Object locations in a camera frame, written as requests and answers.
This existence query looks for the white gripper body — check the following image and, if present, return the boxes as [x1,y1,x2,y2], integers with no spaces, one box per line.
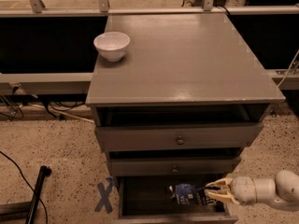
[230,176,257,205]

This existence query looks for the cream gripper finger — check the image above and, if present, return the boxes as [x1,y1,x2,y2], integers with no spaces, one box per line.
[205,189,239,204]
[206,177,232,189]

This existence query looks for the blue chip bag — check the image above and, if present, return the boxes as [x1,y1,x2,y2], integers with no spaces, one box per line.
[169,184,217,206]

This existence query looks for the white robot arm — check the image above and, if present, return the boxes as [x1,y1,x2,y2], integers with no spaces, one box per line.
[205,170,299,212]

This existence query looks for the middle grey drawer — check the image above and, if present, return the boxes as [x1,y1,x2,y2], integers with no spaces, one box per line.
[107,156,241,176]

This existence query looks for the grey drawer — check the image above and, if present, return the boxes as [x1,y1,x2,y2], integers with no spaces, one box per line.
[95,122,263,152]
[107,156,241,176]
[113,175,238,224]

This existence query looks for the bottom grey drawer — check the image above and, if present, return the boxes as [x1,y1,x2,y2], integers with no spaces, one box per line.
[113,175,238,224]

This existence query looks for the top grey drawer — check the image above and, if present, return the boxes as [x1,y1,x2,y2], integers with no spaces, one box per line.
[95,122,263,152]

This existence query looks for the grey drawer cabinet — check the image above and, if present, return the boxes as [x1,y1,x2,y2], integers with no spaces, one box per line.
[85,13,286,224]

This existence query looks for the blue tape cross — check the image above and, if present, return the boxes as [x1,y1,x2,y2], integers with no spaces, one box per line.
[94,177,115,214]

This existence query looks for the white bowl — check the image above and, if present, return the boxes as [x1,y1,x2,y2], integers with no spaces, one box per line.
[93,32,131,62]

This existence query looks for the black stand leg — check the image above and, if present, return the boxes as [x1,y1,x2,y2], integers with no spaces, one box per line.
[0,166,51,224]

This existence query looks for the white cable at right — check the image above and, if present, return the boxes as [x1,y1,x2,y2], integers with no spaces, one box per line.
[276,49,299,89]

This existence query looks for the metal railing frame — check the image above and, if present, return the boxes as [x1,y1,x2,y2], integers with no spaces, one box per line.
[0,0,299,95]

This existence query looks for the black floor cable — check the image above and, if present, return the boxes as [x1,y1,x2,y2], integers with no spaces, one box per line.
[0,149,50,224]

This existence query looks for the cable bundle under rail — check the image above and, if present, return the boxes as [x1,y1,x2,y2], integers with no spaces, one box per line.
[0,86,94,124]

